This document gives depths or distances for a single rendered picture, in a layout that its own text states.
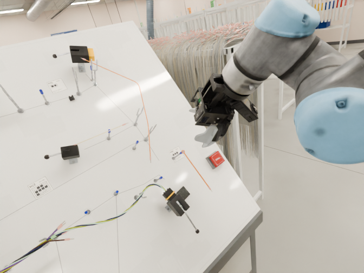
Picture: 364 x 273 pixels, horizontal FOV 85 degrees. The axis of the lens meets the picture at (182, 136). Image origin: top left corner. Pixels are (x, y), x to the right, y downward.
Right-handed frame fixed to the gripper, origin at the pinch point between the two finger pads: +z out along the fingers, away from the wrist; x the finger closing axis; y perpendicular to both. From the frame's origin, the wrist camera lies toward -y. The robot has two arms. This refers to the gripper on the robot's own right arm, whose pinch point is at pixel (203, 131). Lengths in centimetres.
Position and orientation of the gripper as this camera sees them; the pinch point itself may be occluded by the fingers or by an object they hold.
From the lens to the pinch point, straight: 56.8
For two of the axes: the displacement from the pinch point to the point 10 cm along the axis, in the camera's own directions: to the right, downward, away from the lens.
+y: -9.3, -0.4, -3.7
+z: -3.4, 4.7, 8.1
